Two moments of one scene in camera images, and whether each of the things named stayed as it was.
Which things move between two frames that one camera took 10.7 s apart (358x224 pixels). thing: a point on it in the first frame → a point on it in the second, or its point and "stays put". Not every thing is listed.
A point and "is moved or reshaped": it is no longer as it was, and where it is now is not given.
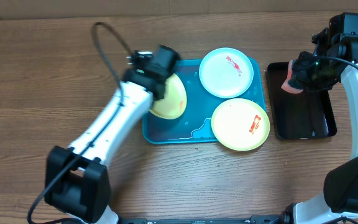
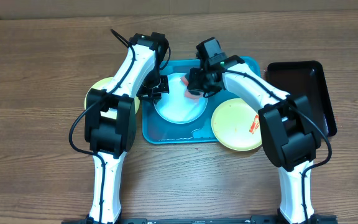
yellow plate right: x=242 y=124 stays put
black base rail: x=256 y=219 stays put
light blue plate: x=226 y=73 is moved or reshaped
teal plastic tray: x=194 y=125 stays put
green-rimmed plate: x=173 y=104 → x=111 y=112
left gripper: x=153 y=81 stays put
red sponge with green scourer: x=286 y=86 → x=184 y=80
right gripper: x=300 y=76 → x=197 y=85
